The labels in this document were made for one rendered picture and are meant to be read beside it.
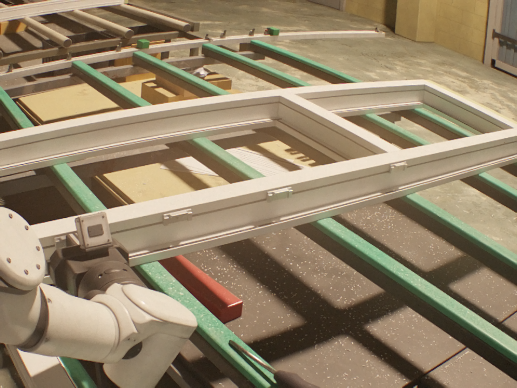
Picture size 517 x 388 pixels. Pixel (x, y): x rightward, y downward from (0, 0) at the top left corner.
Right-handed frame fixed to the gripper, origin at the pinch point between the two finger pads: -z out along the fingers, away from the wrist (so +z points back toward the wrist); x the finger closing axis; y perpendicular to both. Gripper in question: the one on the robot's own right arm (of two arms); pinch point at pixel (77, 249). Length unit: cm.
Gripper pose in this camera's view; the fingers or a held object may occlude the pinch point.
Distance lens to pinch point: 92.4
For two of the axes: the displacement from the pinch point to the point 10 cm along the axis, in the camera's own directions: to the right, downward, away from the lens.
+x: -8.3, 1.8, -5.3
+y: -0.8, 9.0, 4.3
